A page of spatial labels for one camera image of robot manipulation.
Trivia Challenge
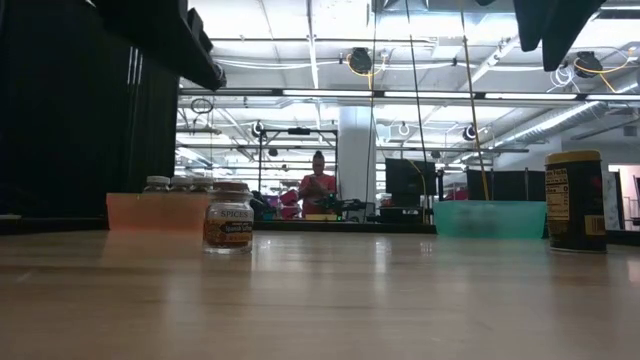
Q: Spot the yellow-capped brown spice bottle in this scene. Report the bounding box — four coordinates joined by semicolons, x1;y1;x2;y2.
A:
543;149;609;254

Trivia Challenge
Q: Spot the small glass saffron jar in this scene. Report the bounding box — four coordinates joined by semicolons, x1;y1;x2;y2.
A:
202;180;255;255

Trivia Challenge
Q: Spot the long ceiling light bar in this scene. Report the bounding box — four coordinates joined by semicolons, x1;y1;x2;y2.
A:
178;87;640;101

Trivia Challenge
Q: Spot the black curtain partition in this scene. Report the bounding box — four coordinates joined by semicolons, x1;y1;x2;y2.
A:
0;0;180;234

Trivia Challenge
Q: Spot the black folding partition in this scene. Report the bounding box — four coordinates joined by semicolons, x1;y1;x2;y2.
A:
465;168;547;202

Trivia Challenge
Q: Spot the orange plastic bin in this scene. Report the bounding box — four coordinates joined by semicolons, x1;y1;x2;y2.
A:
106;192;211;234

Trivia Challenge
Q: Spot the black monitor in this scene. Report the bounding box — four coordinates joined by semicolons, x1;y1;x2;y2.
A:
384;158;437;207

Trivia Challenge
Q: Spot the teal plastic bin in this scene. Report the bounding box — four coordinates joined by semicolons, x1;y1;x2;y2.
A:
433;199;548;240

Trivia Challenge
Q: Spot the person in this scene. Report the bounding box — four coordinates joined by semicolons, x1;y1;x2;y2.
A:
298;150;337;219

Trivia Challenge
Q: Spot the silver ventilation duct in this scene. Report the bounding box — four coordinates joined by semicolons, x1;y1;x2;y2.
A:
492;69;640;151

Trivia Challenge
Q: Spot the yellow cable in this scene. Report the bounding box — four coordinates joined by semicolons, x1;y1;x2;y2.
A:
458;0;490;200

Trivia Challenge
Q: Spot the black cable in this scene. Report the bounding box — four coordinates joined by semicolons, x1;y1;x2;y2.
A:
403;0;430;174

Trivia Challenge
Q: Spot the black metal frame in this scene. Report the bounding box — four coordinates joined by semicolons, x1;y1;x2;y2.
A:
257;126;340;201

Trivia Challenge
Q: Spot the black table frame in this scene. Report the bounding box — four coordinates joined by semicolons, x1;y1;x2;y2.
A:
0;215;640;247

